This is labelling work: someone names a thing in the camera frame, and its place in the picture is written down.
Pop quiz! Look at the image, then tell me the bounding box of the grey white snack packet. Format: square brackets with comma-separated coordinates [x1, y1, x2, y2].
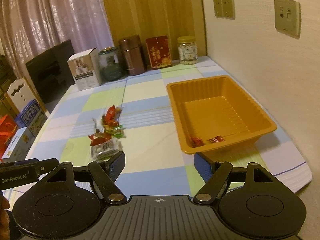
[91, 138, 121, 160]

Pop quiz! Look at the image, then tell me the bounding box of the red patterned candy packet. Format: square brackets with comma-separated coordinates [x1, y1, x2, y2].
[208, 135, 225, 144]

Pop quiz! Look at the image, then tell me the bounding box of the small red candy wrapper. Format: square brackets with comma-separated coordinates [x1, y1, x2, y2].
[190, 137, 204, 147]

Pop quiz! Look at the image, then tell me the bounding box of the green candy wrapper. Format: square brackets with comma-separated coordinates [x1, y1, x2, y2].
[111, 125, 125, 139]

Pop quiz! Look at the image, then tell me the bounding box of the white green snack bag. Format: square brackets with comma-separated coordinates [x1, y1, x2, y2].
[92, 118, 104, 133]

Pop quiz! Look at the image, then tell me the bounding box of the red snack pouch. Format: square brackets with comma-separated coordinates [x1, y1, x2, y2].
[104, 105, 116, 122]

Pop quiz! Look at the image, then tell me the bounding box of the red gold snack packet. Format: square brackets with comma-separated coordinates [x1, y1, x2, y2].
[88, 132, 112, 146]

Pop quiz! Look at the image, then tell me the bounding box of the yellow green candy packet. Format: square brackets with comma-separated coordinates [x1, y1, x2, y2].
[104, 125, 114, 134]

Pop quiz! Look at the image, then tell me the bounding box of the red candy with gold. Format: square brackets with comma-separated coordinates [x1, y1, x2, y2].
[104, 119, 119, 127]

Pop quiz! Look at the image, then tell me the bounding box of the person's left hand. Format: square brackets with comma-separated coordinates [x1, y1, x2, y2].
[0, 195, 10, 240]

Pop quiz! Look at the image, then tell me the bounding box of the light blue box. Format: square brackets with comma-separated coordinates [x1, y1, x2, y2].
[1, 127, 35, 163]

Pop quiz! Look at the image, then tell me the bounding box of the red gift bag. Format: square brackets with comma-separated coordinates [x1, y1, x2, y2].
[0, 115, 18, 157]

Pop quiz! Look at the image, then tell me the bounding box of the blue milk carton box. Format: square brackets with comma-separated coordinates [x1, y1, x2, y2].
[15, 99, 47, 137]

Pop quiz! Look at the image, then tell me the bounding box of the checkered tablecloth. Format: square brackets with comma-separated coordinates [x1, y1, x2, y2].
[2, 56, 313, 201]

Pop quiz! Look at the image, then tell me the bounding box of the orange plastic tray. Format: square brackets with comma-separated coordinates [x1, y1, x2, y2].
[167, 75, 277, 154]

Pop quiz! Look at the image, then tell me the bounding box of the white chair back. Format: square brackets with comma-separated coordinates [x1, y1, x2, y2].
[4, 77, 48, 115]

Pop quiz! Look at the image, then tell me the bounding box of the black chair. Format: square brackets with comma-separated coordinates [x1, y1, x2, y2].
[25, 40, 75, 103]

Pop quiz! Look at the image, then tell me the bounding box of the green glass jar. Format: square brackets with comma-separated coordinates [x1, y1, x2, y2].
[98, 47, 124, 81]

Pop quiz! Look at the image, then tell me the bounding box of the white product box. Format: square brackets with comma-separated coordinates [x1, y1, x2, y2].
[68, 48, 102, 90]

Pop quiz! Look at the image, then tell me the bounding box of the clear jar yellow lid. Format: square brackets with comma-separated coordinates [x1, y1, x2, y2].
[177, 36, 197, 65]

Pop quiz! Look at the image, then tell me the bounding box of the brown metal canister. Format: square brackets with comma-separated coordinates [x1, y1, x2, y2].
[119, 35, 147, 76]

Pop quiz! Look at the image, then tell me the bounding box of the red gift box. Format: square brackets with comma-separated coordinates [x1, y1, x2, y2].
[145, 35, 172, 69]

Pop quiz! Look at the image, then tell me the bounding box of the pink curtain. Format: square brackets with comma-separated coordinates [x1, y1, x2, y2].
[1, 0, 114, 79]

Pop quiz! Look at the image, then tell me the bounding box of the wooden panel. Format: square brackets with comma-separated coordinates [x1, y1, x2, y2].
[103, 0, 207, 60]

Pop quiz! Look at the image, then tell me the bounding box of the double wall switch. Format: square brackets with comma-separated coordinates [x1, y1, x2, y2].
[213, 0, 235, 20]

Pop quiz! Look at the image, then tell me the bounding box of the wall socket plate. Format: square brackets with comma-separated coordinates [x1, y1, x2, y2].
[274, 0, 301, 38]

